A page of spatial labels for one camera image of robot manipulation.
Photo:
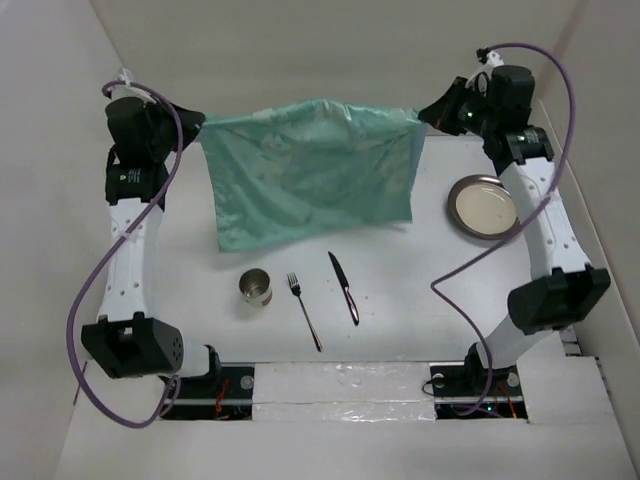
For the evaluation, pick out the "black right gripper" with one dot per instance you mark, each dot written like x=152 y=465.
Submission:
x=441 y=113

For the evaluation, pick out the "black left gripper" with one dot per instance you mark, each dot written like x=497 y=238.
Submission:
x=192 y=120

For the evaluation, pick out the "round metal plate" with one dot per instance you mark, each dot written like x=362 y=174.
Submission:
x=480 y=206

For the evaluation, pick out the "green satin tablecloth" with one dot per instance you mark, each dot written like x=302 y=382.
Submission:
x=289 y=173

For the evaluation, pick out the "steel cup with white band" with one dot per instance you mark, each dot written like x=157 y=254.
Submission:
x=255 y=287

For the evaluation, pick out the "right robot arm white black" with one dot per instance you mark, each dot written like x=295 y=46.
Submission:
x=564 y=286

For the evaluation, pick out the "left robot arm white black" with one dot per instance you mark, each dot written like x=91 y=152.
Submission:
x=128 y=340

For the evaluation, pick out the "light blue cloth napkin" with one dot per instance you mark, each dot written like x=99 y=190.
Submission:
x=416 y=148

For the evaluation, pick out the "silver fork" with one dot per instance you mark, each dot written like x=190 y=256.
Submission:
x=295 y=288

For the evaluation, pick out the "white foam front panel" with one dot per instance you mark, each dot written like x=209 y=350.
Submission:
x=369 y=392

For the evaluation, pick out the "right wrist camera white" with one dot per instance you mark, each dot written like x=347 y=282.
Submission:
x=488 y=60

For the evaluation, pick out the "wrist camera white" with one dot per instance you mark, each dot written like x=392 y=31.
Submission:
x=125 y=89
x=488 y=60

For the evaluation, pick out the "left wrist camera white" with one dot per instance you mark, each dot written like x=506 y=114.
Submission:
x=125 y=89

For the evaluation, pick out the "black handled table knife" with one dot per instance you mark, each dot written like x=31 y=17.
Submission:
x=345 y=287

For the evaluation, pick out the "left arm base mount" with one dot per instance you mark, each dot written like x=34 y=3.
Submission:
x=226 y=397

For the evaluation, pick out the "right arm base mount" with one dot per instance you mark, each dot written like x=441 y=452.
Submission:
x=456 y=396

